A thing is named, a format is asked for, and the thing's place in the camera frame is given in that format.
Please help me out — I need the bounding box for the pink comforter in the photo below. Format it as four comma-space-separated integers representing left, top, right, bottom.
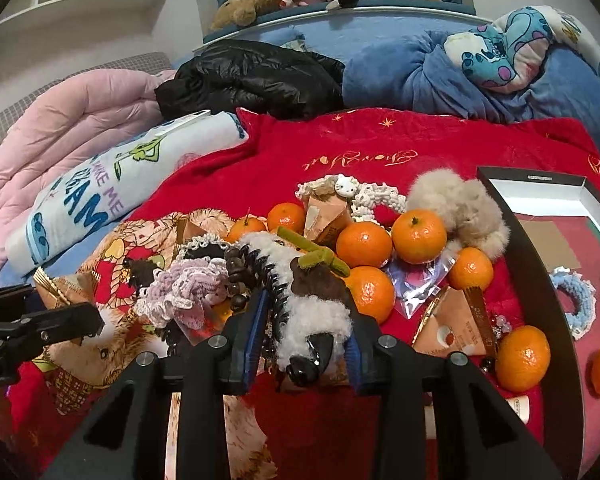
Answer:
0, 69, 178, 281

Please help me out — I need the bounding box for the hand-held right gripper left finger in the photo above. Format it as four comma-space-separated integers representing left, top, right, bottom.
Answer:
42, 287, 271, 480

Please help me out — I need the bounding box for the blue crochet scrunchie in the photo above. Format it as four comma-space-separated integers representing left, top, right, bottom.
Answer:
550, 267, 598, 341

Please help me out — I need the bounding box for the clear plastic zip bag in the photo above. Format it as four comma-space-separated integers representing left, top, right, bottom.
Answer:
385, 252, 458, 318

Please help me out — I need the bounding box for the white fuzzy black claw clip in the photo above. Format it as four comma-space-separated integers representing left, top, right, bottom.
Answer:
225, 232, 356, 386

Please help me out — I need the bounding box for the rolled white printed towel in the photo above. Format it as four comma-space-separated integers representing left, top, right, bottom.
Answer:
5, 110, 251, 267

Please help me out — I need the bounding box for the beige fluffy hair clip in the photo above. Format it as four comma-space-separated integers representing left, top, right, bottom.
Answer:
406, 169, 511, 261

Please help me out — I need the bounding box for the white crochet cat hairband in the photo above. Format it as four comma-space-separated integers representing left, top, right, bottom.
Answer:
295, 174, 408, 221

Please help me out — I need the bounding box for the blue blanket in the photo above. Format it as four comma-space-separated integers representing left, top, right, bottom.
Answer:
341, 30, 600, 126

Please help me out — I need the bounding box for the white red flat box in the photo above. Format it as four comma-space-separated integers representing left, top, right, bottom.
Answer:
502, 395, 531, 423

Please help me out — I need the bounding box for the white blue cartoon pillow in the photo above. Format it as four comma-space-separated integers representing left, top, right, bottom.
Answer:
442, 5, 600, 93

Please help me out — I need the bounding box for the light blue bedsheet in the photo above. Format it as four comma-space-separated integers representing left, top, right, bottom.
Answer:
202, 7, 496, 61

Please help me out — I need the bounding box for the white wall shelf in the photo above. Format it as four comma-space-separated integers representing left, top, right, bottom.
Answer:
0, 0, 171, 46

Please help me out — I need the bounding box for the brown scrunchie white lace edge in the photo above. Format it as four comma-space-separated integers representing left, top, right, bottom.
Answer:
177, 234, 236, 266

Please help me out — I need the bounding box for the lilac white crochet scrunchie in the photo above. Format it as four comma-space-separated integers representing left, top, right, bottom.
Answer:
135, 262, 231, 331

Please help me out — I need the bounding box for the red printed blanket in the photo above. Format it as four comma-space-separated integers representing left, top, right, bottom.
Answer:
10, 107, 600, 480

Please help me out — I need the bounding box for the olive green velvet bow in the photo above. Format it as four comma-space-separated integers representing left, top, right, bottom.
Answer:
277, 226, 351, 277

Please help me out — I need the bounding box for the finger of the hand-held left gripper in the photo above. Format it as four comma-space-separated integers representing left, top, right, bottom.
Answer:
0, 285, 35, 311
22, 304, 105, 346

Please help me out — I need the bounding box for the beige triangular snack packet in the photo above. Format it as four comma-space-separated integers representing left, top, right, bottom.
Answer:
412, 285, 498, 358
302, 195, 353, 251
32, 267, 88, 306

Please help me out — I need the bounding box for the group of mandarins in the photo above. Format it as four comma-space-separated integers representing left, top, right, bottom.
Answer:
226, 202, 552, 392

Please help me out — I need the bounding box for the black cardboard box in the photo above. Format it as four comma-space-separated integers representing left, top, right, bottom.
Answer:
476, 165, 600, 480

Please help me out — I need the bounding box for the black puffer jacket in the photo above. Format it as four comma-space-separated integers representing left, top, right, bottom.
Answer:
154, 40, 347, 121

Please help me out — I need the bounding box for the dark brown bead bracelet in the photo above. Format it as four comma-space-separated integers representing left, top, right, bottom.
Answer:
224, 247, 251, 313

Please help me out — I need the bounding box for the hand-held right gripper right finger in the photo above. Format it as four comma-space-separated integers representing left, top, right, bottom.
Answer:
347, 310, 563, 480

